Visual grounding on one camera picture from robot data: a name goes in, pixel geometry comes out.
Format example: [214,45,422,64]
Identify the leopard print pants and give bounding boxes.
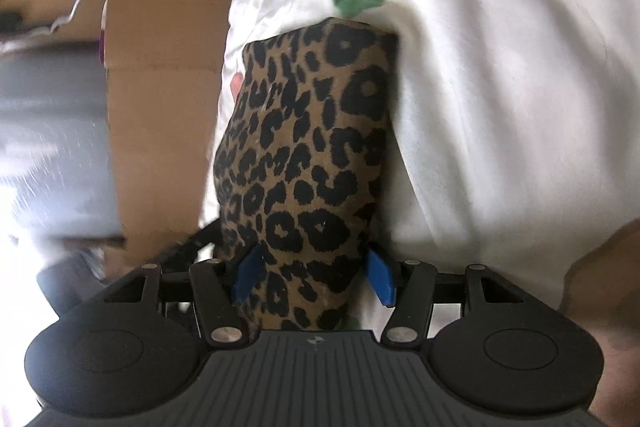
[212,18,401,333]

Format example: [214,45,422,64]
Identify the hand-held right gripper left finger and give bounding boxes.
[102,246,267,350]

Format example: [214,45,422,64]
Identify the flattened cardboard box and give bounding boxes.
[0,0,253,268]

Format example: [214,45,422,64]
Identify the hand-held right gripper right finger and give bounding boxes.
[366,248,533,349]

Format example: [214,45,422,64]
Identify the grey blurred object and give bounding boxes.
[0,42,126,248]

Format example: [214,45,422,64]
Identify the brown garment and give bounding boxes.
[557,222,640,427]

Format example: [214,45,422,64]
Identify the white bed sheet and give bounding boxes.
[197,0,640,333]

